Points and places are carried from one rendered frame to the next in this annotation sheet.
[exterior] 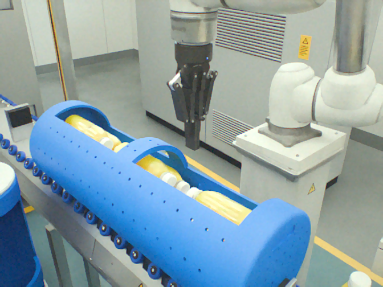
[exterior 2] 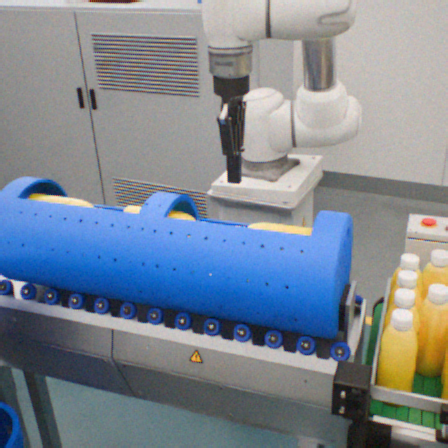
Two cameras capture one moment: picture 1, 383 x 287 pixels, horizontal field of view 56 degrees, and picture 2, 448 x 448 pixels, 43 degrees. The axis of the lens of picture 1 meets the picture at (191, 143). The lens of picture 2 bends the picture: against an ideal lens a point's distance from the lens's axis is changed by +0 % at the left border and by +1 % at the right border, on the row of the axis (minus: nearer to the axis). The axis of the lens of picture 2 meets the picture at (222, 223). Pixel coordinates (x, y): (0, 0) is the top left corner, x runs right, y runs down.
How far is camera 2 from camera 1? 0.59 m
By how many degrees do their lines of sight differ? 21
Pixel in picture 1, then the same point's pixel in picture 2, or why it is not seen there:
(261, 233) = (333, 235)
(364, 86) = (340, 100)
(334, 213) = not seen: hidden behind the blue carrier
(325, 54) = (253, 78)
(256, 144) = (239, 187)
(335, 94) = (315, 113)
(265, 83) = (183, 127)
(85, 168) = (102, 240)
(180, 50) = (226, 84)
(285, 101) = (262, 132)
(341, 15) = not seen: hidden behind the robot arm
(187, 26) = (234, 60)
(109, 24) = not seen: outside the picture
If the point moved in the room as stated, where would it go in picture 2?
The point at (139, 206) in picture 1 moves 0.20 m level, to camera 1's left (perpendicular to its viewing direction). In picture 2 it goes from (196, 254) to (106, 279)
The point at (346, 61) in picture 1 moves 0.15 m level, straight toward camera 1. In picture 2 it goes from (319, 77) to (329, 90)
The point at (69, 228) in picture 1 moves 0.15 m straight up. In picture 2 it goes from (63, 335) to (53, 287)
